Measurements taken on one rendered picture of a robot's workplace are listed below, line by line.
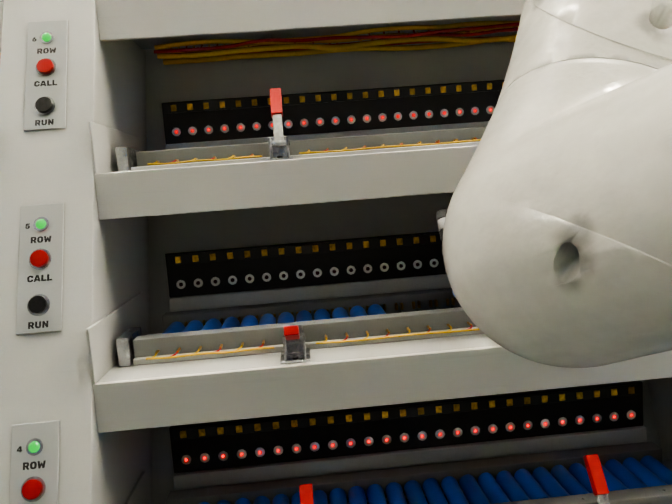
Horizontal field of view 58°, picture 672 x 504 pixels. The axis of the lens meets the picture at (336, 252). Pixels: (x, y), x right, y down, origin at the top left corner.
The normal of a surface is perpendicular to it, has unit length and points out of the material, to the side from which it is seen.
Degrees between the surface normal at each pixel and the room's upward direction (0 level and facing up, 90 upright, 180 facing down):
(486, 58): 90
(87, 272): 90
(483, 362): 111
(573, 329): 141
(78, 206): 90
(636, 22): 80
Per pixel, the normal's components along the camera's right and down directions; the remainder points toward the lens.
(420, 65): 0.04, -0.25
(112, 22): 0.07, 0.10
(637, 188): -0.88, 0.03
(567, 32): -0.61, -0.50
